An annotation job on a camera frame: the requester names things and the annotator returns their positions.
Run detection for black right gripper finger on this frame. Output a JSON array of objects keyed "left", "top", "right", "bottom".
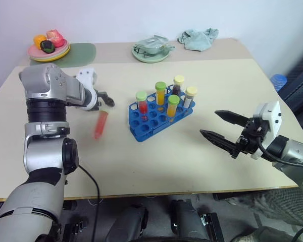
[
  {"left": 199, "top": 129, "right": 241, "bottom": 159},
  {"left": 214, "top": 109, "right": 248, "bottom": 127}
]

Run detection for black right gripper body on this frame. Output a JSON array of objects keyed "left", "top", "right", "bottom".
[{"left": 238, "top": 115, "right": 271, "bottom": 155}]

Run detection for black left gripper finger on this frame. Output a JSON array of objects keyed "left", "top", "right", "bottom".
[{"left": 99, "top": 91, "right": 116, "bottom": 107}]

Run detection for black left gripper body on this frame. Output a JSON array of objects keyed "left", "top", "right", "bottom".
[{"left": 94, "top": 89, "right": 103, "bottom": 107}]

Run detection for red test tube green cap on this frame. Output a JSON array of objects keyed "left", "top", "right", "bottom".
[
  {"left": 93, "top": 106, "right": 111, "bottom": 141},
  {"left": 135, "top": 91, "right": 149, "bottom": 119}
]

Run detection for grey test tube yellow cap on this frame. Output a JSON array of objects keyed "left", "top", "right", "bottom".
[{"left": 182, "top": 86, "right": 198, "bottom": 109}]

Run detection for blue test tube rack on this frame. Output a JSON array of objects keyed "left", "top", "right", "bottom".
[{"left": 128, "top": 85, "right": 194, "bottom": 143}]

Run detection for yellow test tube green cap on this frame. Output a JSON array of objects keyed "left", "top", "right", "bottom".
[{"left": 155, "top": 81, "right": 167, "bottom": 106}]

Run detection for orange test tube green cap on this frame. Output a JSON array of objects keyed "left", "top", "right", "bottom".
[{"left": 166, "top": 94, "right": 181, "bottom": 119}]

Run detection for green placemat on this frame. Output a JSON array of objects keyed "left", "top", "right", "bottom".
[{"left": 30, "top": 42, "right": 97, "bottom": 68}]

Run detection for yellow plate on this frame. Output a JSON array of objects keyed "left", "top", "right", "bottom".
[{"left": 29, "top": 45, "right": 72, "bottom": 63}]

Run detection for light green plate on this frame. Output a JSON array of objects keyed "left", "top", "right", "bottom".
[{"left": 131, "top": 44, "right": 171, "bottom": 64}]

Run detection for blue ribbed container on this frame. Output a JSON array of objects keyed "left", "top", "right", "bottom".
[{"left": 270, "top": 73, "right": 289, "bottom": 92}]

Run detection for pink plate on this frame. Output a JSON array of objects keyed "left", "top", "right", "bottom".
[{"left": 28, "top": 40, "right": 70, "bottom": 58}]

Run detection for dark red tube yellow cap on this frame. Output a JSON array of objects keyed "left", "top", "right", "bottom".
[{"left": 172, "top": 75, "right": 185, "bottom": 97}]

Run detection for black chair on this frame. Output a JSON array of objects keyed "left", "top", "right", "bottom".
[{"left": 278, "top": 49, "right": 303, "bottom": 142}]

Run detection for dark green toy vegetable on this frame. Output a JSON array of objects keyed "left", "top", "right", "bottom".
[{"left": 39, "top": 40, "right": 56, "bottom": 54}]

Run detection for pink toy apple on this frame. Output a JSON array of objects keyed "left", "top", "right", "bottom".
[{"left": 45, "top": 29, "right": 65, "bottom": 48}]

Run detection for grey mesh fabric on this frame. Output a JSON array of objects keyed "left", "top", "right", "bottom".
[{"left": 229, "top": 177, "right": 303, "bottom": 242}]

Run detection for orange toy fruit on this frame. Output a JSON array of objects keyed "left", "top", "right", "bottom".
[{"left": 33, "top": 34, "right": 47, "bottom": 49}]

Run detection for dark rounded robot leg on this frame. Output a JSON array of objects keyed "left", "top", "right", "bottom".
[
  {"left": 105, "top": 201, "right": 149, "bottom": 242},
  {"left": 169, "top": 198, "right": 225, "bottom": 242}
]

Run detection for teal crumpled cloth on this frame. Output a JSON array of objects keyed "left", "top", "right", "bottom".
[{"left": 177, "top": 27, "right": 219, "bottom": 52}]

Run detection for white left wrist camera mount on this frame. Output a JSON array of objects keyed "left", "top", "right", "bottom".
[{"left": 74, "top": 67, "right": 102, "bottom": 112}]

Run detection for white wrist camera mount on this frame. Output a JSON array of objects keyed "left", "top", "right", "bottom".
[
  {"left": 74, "top": 67, "right": 102, "bottom": 112},
  {"left": 250, "top": 100, "right": 282, "bottom": 161}
]

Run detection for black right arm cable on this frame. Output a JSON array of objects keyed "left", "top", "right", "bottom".
[{"left": 257, "top": 139, "right": 303, "bottom": 169}]

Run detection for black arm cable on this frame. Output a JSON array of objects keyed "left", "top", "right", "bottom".
[
  {"left": 257, "top": 139, "right": 303, "bottom": 169},
  {"left": 77, "top": 164, "right": 102, "bottom": 242}
]

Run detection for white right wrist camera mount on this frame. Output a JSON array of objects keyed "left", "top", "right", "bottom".
[{"left": 250, "top": 100, "right": 282, "bottom": 161}]

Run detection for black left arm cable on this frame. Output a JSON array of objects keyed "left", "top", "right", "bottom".
[{"left": 77, "top": 164, "right": 102, "bottom": 242}]

